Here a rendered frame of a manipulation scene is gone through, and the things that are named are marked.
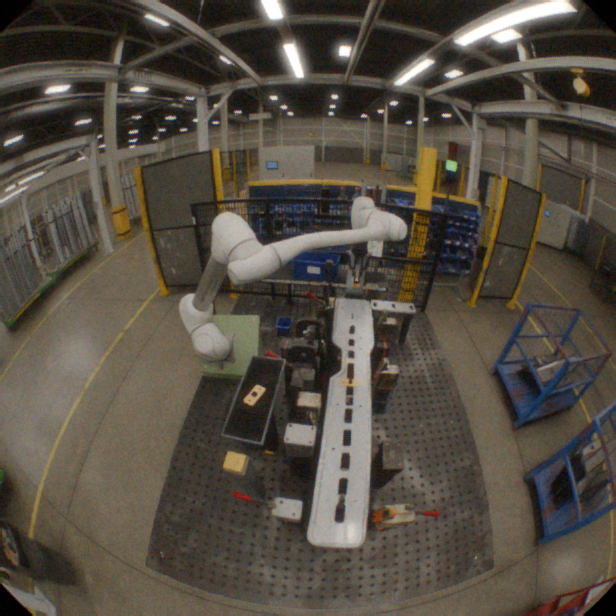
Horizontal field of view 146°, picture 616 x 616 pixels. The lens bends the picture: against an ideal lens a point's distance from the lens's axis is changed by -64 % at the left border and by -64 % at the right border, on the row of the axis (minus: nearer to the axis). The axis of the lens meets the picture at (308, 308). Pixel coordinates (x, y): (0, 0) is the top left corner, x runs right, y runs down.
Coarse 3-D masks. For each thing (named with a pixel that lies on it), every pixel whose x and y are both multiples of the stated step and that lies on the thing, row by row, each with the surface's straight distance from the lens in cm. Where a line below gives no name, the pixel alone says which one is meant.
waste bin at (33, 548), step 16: (0, 528) 272; (16, 528) 267; (0, 544) 289; (16, 544) 246; (32, 544) 265; (16, 560) 267; (32, 560) 255; (48, 560) 269; (64, 560) 287; (32, 576) 262; (48, 576) 275; (64, 576) 283
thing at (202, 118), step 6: (228, 90) 535; (234, 90) 538; (198, 96) 549; (204, 96) 552; (228, 96) 538; (198, 102) 553; (204, 102) 549; (222, 102) 538; (198, 108) 550; (204, 108) 546; (216, 108) 539; (198, 114) 548; (204, 114) 543; (210, 114) 542; (198, 120) 546; (204, 120) 540; (198, 126) 544; (204, 126) 538; (198, 132) 543; (204, 132) 537; (198, 138) 542; (204, 138) 536; (198, 144) 541; (204, 144) 535; (204, 150) 535
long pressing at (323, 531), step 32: (352, 320) 146; (352, 416) 105; (320, 448) 97; (352, 448) 98; (320, 480) 93; (352, 480) 94; (320, 512) 91; (352, 512) 92; (320, 544) 90; (352, 544) 91
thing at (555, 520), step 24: (600, 432) 210; (552, 456) 239; (576, 456) 302; (600, 456) 274; (552, 480) 272; (576, 480) 285; (600, 480) 300; (552, 504) 268; (576, 504) 234; (600, 504) 269; (552, 528) 268; (576, 528) 240
